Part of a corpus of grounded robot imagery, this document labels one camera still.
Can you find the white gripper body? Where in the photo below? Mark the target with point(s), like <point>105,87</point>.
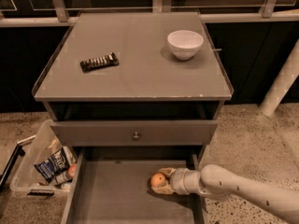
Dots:
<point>177,180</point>

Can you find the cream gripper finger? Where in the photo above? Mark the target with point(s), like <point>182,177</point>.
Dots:
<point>163,188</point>
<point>167,172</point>

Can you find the orange fruit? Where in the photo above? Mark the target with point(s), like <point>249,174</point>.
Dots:
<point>157,180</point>

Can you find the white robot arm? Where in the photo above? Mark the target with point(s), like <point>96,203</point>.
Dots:
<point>253,154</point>

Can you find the grey upper drawer with knob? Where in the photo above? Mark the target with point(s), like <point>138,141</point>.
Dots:
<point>116,133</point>

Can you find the open grey lower drawer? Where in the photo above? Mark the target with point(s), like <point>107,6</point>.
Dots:
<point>112,186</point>

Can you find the grey drawer cabinet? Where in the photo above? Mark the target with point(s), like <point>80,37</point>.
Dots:
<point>149,83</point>

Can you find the red item in bin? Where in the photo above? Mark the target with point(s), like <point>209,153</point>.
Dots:
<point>71,171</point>

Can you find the blue chip bag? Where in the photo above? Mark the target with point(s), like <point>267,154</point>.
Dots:
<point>55,164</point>

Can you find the clear plastic storage bin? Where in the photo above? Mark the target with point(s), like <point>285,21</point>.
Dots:
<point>27,179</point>

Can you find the black snack bar wrapper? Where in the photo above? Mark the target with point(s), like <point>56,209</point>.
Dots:
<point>99,62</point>

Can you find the white ceramic bowl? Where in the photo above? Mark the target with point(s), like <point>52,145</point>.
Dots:
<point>184,44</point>

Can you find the metal railing frame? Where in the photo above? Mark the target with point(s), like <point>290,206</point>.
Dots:
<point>21,13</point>

